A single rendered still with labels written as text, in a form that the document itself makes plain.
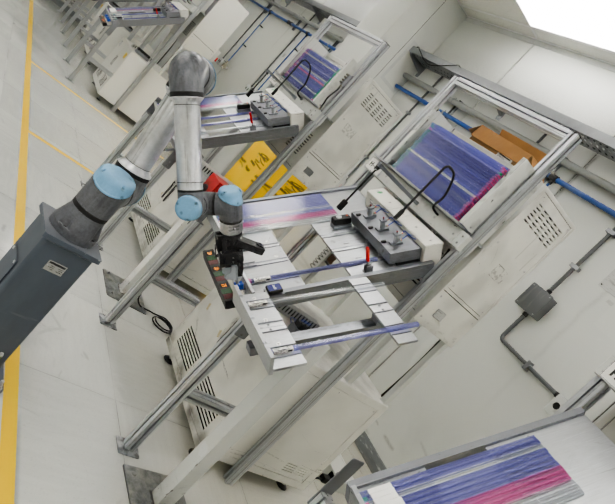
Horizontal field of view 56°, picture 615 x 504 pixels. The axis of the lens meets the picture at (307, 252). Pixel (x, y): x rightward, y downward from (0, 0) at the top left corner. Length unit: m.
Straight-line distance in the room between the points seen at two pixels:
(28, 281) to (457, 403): 2.60
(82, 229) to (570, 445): 1.45
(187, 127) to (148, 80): 4.79
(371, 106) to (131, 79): 3.47
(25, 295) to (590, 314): 2.84
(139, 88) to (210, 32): 0.94
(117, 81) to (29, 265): 4.76
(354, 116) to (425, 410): 1.85
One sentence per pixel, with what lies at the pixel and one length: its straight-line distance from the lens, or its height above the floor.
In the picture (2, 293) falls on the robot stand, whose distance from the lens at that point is 1.87.
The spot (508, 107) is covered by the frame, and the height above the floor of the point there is 1.87.
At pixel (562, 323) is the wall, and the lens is 3.60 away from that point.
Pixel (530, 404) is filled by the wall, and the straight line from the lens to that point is 3.50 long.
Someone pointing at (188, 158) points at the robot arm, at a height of 0.96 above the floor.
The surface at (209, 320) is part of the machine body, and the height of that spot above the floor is 0.33.
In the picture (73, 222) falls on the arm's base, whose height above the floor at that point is 0.60.
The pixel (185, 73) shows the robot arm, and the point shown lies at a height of 1.13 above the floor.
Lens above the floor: 1.24
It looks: 9 degrees down
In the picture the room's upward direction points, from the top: 44 degrees clockwise
